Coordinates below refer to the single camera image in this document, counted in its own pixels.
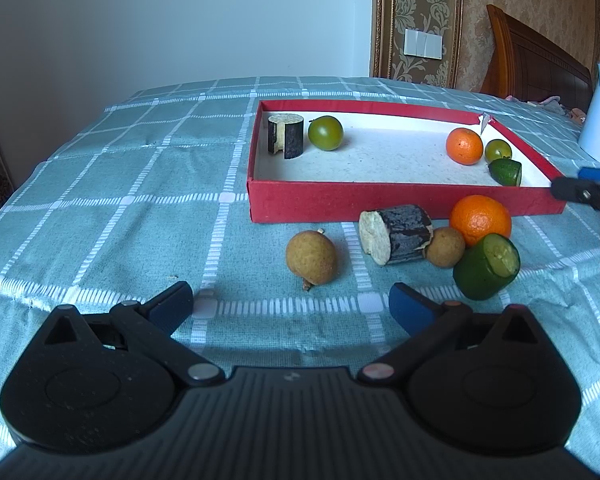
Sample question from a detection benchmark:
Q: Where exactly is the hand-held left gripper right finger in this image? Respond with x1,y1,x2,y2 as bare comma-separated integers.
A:
356,282,551,387

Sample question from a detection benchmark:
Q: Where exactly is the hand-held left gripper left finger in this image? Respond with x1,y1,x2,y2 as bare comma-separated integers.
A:
40,281,226,387

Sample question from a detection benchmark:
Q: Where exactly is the brown longan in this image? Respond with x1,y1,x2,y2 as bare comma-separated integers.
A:
425,226,466,268
285,229,338,291

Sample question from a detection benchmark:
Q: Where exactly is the dark eggplant piece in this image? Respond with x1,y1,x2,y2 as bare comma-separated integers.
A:
267,113,305,160
358,204,434,266

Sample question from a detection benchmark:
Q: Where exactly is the green cucumber piece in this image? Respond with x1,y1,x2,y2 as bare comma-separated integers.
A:
453,233,521,301
488,158,523,187

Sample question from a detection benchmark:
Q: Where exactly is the green tomato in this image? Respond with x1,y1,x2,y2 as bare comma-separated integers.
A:
308,115,344,152
484,138,512,163

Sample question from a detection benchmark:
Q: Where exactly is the orange mandarin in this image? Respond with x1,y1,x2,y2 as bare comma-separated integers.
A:
449,195,512,248
445,127,484,166

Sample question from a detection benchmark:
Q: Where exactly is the red cardboard box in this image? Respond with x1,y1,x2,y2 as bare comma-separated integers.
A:
247,99,568,224

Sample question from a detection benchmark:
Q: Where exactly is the pink cloth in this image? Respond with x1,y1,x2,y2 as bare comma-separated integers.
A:
505,95,587,123

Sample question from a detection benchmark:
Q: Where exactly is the checked green tablecloth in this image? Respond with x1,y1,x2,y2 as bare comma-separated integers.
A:
0,76,600,461

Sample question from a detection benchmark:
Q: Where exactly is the wooden headboard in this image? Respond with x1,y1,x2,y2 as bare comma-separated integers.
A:
480,4,595,111

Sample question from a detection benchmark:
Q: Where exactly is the gold framed wallpaper panel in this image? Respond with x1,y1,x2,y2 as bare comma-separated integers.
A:
370,0,465,88

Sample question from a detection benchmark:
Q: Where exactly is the white light switch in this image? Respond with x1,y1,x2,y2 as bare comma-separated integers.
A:
404,28,444,59

